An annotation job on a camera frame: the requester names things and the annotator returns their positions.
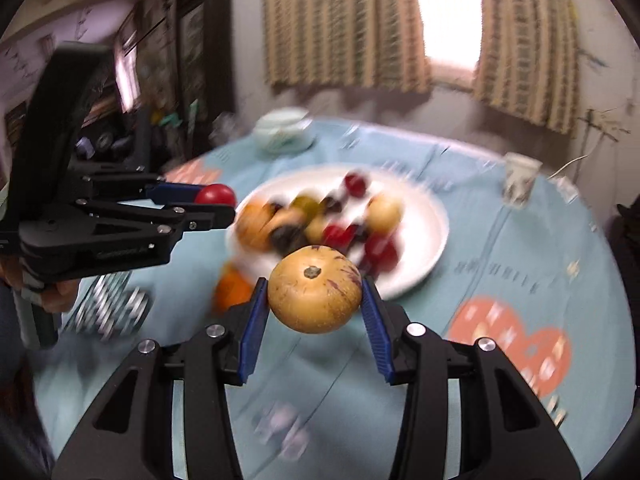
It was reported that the clear plastic bag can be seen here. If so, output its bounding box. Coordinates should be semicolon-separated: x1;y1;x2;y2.
210;112;239;146

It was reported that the orange tomato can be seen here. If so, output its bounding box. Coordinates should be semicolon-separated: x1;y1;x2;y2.
235;200;276;252

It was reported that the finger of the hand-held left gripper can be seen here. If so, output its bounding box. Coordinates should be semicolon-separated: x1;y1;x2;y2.
72;161;202;207
20;201;237;282

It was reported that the white power cable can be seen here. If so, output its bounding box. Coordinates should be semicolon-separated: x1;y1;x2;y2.
547;155;589;181

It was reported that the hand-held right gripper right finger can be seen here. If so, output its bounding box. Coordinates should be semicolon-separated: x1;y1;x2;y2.
361;277;581;480

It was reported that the dark red tomato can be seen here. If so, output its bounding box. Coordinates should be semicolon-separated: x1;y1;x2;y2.
365;235;400;272
322;225;351;247

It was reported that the printed paper cup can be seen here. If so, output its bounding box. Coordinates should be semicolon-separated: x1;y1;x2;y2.
501;152;543;208

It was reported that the white oval plate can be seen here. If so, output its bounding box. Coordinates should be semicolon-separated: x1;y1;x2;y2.
226;164;449;301

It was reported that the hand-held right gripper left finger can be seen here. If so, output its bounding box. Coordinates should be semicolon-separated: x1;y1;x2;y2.
52;276;271;480

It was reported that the blue printed tablecloth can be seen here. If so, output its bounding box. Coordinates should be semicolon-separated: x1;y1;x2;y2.
30;120;636;480

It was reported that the checked beige curtain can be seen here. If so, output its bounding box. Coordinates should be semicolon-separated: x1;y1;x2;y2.
263;0;432;95
472;0;583;135

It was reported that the person's left hand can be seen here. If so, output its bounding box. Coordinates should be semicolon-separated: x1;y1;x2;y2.
42;279;82;314

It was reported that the large striped pepino melon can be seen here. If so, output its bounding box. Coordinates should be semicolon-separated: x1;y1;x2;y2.
267;245;363;334

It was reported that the pale green ceramic lidded jar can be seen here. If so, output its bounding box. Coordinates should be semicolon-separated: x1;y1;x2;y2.
252;108;316;153

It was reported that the tan apricot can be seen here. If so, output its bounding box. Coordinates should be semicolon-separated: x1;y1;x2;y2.
272;207;304;233

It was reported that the bright window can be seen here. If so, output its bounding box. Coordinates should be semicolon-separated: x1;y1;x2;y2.
410;0;483;91

